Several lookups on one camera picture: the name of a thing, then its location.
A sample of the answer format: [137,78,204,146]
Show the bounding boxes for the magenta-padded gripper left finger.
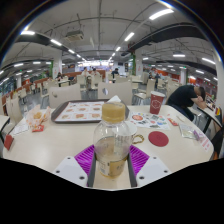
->
[52,144,98,189]

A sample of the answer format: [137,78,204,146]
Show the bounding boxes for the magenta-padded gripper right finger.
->
[127,144,173,189]

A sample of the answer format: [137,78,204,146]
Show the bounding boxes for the clear bottle with tan cap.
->
[92,101,133,179]

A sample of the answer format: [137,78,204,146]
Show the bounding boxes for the flat round red coaster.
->
[147,130,170,148]

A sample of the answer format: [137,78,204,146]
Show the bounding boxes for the colourful printed leaflet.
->
[129,111,172,131]

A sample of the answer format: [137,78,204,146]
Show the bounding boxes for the printed paper tray liner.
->
[54,101,105,122]

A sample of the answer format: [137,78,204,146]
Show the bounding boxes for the clear plastic packet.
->
[178,123,198,140]

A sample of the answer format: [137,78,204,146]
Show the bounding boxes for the red paper cup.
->
[149,90,166,116]

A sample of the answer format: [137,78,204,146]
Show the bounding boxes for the clear plastic bag with food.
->
[25,104,53,129]

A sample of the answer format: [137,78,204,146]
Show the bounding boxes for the crumpled white napkin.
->
[107,94,123,104]

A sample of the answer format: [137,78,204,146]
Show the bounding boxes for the pink printed table sticker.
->
[193,129,213,152]

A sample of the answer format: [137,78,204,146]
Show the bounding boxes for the beige chair with round hole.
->
[97,80,134,106]
[48,83,83,109]

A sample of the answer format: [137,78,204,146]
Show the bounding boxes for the white printed card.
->
[9,118,31,137]

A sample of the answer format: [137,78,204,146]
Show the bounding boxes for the far beige chairs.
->
[13,73,181,101]

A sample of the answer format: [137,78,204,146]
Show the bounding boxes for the red paper box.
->
[3,133,15,151]

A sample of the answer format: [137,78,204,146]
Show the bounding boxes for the beige neighbouring table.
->
[0,114,11,134]
[196,96,224,134]

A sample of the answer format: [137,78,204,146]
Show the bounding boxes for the ceiling air conditioner unit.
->
[64,30,85,43]

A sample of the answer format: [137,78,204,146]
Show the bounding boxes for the ceiling lights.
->
[0,8,218,84]

